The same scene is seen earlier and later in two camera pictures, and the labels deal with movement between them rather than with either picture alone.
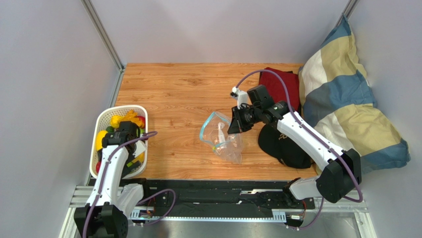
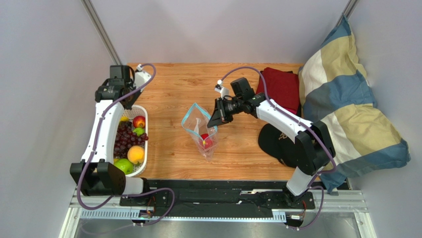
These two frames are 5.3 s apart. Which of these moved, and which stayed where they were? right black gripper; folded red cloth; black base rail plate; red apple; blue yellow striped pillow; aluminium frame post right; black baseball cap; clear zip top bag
Moved: clear zip top bag; red apple; right black gripper
Stayed: black baseball cap; aluminium frame post right; blue yellow striped pillow; black base rail plate; folded red cloth
